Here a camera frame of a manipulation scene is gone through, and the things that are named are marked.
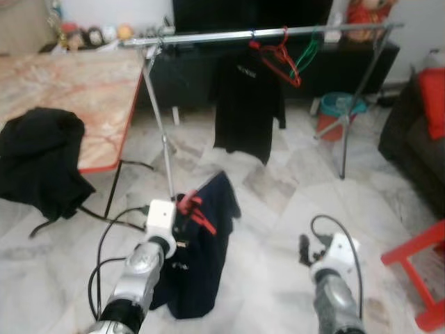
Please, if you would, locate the red plastic hanger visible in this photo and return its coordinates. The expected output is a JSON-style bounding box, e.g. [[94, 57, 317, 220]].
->
[[176, 193, 218, 236], [248, 26, 303, 88]]

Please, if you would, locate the navy shirt with red trim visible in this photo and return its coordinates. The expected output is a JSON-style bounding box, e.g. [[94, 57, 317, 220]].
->
[[151, 170, 242, 321]]

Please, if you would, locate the black sports jacket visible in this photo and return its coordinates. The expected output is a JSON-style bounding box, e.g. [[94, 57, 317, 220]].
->
[[0, 106, 97, 221]]

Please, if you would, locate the green plastic hanger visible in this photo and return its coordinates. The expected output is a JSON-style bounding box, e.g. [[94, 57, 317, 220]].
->
[[291, 31, 323, 77]]

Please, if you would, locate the red plastic chair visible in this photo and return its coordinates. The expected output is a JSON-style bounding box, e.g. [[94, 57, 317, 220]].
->
[[380, 219, 445, 333]]

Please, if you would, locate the black shirt with red collar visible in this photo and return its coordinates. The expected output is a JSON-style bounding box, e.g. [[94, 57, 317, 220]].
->
[[209, 47, 287, 166]]

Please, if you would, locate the dark brown sofa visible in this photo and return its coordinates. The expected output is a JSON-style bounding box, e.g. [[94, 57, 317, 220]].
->
[[378, 70, 445, 218]]

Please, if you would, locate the black television console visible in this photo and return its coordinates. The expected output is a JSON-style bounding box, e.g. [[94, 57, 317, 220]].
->
[[139, 38, 402, 109]]

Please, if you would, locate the silver metal clothes rack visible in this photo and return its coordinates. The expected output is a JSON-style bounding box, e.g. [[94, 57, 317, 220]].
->
[[120, 22, 405, 202]]

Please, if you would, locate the red cushion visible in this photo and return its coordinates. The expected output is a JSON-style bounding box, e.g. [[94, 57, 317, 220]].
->
[[417, 66, 445, 140]]

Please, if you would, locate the white round plush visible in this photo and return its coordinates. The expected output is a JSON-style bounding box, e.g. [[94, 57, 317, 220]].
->
[[102, 25, 118, 44]]

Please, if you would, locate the black mouse plush white face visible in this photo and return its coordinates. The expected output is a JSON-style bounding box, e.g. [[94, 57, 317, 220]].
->
[[83, 26, 104, 47]]

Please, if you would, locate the black flat television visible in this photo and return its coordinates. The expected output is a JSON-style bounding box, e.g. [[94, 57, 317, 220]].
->
[[172, 0, 334, 34]]

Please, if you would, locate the red laughing buddha statue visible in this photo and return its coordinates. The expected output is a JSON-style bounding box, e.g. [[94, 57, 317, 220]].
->
[[346, 0, 397, 42]]

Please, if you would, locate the light wood cabinet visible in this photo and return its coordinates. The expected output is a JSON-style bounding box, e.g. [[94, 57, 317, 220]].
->
[[0, 0, 56, 56]]

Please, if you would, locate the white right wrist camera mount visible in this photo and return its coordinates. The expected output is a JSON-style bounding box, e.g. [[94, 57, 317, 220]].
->
[[311, 233, 362, 280]]

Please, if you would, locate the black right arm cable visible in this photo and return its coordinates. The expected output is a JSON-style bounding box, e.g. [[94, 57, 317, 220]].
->
[[309, 214, 366, 321]]

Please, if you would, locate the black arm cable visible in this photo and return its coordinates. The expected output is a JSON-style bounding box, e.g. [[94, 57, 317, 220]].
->
[[88, 205, 150, 321], [309, 214, 366, 321]]

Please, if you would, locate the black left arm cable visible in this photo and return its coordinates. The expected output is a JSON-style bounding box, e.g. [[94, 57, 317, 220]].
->
[[88, 205, 150, 321]]

